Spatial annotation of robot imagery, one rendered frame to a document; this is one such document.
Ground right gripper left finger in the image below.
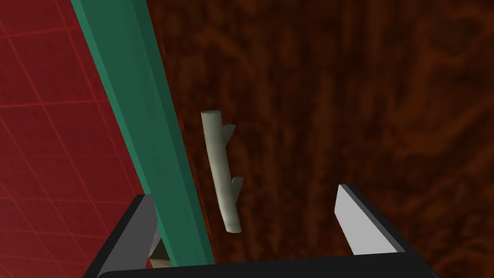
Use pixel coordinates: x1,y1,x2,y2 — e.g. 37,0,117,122
83,194,162,278

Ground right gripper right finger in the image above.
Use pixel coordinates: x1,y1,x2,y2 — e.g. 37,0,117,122
334,184,407,256

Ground dark brown wooden door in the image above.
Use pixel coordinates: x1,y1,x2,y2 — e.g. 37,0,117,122
146,0,494,278

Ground pale grey bar door handle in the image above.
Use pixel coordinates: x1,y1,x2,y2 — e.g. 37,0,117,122
200,110,244,234

